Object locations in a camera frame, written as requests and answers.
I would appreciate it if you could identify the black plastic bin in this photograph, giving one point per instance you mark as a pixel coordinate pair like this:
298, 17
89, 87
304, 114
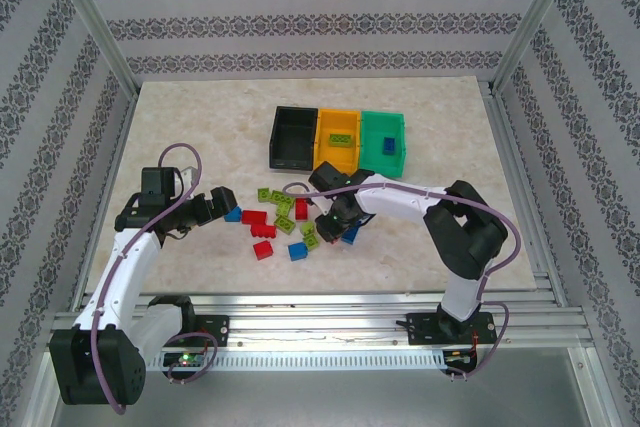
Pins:
292, 139

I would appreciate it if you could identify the small controller board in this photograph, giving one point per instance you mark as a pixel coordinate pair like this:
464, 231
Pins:
185, 359
460, 357

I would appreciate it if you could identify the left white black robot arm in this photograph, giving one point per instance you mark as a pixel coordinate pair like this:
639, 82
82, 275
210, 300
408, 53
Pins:
135, 257

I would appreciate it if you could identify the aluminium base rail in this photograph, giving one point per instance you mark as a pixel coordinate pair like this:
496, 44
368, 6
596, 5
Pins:
320, 324

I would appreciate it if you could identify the yellow plastic bin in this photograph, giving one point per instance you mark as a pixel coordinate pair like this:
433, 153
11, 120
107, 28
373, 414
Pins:
337, 154

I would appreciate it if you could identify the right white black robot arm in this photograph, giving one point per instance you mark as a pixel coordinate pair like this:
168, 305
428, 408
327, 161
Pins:
400, 202

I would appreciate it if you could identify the green plastic bin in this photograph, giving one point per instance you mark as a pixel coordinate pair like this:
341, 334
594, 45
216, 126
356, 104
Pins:
382, 162

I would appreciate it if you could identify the small green lego brick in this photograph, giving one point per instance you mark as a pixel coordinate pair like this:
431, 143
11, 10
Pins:
263, 194

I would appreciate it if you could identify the aluminium frame post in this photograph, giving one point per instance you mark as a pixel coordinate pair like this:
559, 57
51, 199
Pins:
535, 22
92, 22

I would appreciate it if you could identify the blue lego brick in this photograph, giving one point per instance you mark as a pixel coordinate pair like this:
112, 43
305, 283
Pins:
233, 216
298, 251
390, 145
351, 236

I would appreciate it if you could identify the beige marble board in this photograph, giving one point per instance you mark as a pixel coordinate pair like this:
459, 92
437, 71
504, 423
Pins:
200, 117

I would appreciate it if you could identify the aluminium side rail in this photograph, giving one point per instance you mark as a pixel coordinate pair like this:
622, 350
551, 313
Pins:
520, 172
112, 172

